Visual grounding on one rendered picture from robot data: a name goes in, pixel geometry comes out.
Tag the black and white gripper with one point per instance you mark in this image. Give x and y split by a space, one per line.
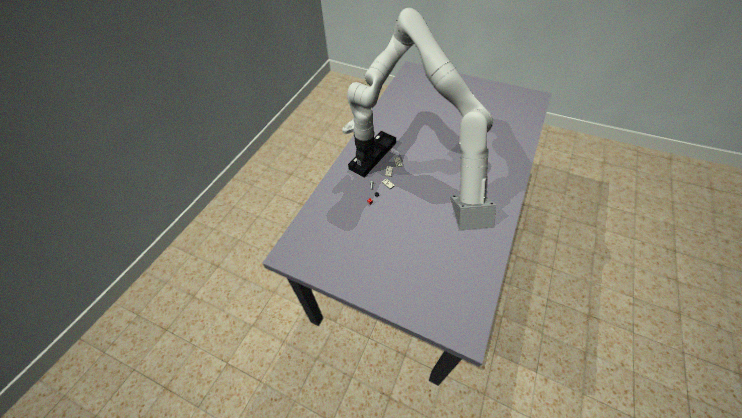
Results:
364 139

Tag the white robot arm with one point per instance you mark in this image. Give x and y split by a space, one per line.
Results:
447 81

